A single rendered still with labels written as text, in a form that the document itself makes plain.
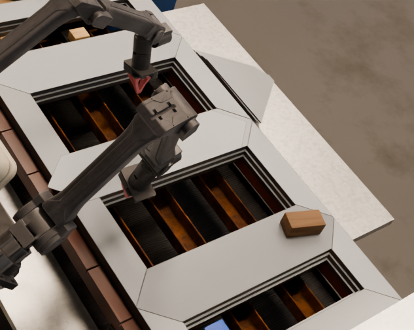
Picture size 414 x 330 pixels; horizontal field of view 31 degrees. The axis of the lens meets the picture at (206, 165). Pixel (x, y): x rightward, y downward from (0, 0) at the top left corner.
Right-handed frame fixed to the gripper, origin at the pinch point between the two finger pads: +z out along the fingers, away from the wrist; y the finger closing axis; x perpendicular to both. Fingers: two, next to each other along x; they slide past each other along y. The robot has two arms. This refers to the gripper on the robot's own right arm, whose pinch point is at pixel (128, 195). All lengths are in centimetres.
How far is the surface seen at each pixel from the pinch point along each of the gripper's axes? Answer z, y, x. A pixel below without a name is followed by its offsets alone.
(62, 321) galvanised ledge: 21.5, -22.1, 24.5
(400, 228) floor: 91, -33, -169
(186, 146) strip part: 12.0, 12.7, -31.8
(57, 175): 12.4, 16.3, 11.6
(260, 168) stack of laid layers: 10, -3, -52
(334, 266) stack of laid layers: 1, -42, -53
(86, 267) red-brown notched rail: 8.9, -13.0, 16.4
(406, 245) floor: 89, -42, -165
